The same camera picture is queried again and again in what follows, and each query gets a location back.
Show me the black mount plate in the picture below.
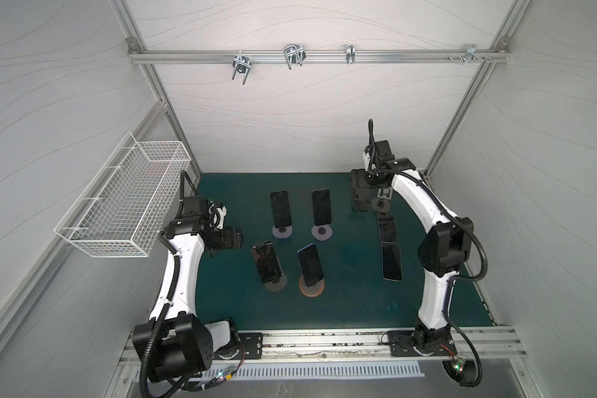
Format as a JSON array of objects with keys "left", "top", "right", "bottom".
[
  {"left": 386, "top": 328, "right": 457, "bottom": 358},
  {"left": 214, "top": 333, "right": 264, "bottom": 361}
]

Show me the black phone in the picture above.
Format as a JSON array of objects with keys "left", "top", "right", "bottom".
[
  {"left": 381, "top": 244, "right": 403, "bottom": 282},
  {"left": 312, "top": 188, "right": 333, "bottom": 226},
  {"left": 251, "top": 240, "right": 283, "bottom": 284},
  {"left": 270, "top": 191, "right": 292, "bottom": 229}
]

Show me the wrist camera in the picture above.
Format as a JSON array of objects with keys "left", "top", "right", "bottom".
[
  {"left": 363, "top": 140, "right": 396, "bottom": 172},
  {"left": 208, "top": 201, "right": 227, "bottom": 230}
]

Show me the purple round phone stand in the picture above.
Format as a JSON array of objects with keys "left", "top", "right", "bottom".
[{"left": 311, "top": 225, "right": 333, "bottom": 241}]

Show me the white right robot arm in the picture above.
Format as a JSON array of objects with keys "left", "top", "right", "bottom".
[{"left": 351, "top": 159, "right": 488, "bottom": 355}]

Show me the aluminium cross rail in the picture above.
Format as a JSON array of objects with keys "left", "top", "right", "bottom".
[{"left": 129, "top": 45, "right": 512, "bottom": 66}]

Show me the right metal bracket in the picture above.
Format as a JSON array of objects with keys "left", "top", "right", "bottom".
[{"left": 447, "top": 45, "right": 493, "bottom": 65}]

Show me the copper base phone stand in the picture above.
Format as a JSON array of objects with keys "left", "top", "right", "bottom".
[{"left": 298, "top": 276, "right": 325, "bottom": 298}]

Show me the blue edged phone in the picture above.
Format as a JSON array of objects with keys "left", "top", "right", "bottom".
[{"left": 297, "top": 244, "right": 324, "bottom": 287}]

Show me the right black mount plate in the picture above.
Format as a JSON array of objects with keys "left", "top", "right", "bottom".
[{"left": 386, "top": 328, "right": 457, "bottom": 358}]

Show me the left black mount plate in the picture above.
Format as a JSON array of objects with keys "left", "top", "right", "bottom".
[{"left": 214, "top": 333, "right": 264, "bottom": 361}]

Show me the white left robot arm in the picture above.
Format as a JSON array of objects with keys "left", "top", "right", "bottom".
[{"left": 132, "top": 221, "right": 243, "bottom": 389}]

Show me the white vent strip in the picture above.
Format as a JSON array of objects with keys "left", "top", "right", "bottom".
[{"left": 232, "top": 361, "right": 425, "bottom": 381}]

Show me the white wire basket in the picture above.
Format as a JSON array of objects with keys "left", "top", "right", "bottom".
[{"left": 54, "top": 132, "right": 191, "bottom": 258}]

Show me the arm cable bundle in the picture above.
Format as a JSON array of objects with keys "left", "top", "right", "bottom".
[
  {"left": 440, "top": 317, "right": 484, "bottom": 388},
  {"left": 168, "top": 347, "right": 247, "bottom": 393}
]

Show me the middle metal u-bolt clamp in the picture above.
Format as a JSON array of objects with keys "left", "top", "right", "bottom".
[{"left": 283, "top": 44, "right": 306, "bottom": 70}]

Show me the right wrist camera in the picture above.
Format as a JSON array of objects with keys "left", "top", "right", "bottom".
[{"left": 363, "top": 140, "right": 396, "bottom": 172}]

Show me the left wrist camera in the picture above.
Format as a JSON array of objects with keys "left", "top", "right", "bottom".
[{"left": 208, "top": 201, "right": 227, "bottom": 230}]

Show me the white edged phone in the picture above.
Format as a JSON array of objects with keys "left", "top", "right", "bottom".
[{"left": 376, "top": 212, "right": 398, "bottom": 244}]

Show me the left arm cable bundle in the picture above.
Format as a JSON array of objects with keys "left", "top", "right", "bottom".
[{"left": 168, "top": 347, "right": 247, "bottom": 393}]

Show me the silver round phone stand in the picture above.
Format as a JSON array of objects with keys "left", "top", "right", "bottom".
[{"left": 371, "top": 187, "right": 393, "bottom": 213}]

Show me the metal u-bolt clamp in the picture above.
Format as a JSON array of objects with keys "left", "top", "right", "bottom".
[
  {"left": 283, "top": 44, "right": 306, "bottom": 70},
  {"left": 232, "top": 55, "right": 252, "bottom": 85}
]

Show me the left metal u-bolt clamp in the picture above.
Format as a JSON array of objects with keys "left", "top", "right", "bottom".
[{"left": 232, "top": 55, "right": 252, "bottom": 85}]

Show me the dark grey round stand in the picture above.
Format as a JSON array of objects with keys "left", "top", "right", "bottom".
[{"left": 264, "top": 274, "right": 288, "bottom": 292}]

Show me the small metal hook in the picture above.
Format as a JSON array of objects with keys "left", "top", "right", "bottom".
[{"left": 346, "top": 44, "right": 356, "bottom": 65}]

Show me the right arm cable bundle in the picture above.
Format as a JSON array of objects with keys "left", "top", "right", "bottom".
[{"left": 440, "top": 317, "right": 484, "bottom": 388}]

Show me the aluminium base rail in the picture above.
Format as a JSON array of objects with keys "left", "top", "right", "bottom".
[{"left": 118, "top": 326, "right": 527, "bottom": 364}]

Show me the grey round stand back left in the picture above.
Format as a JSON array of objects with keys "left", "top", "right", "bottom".
[{"left": 272, "top": 226, "right": 293, "bottom": 239}]

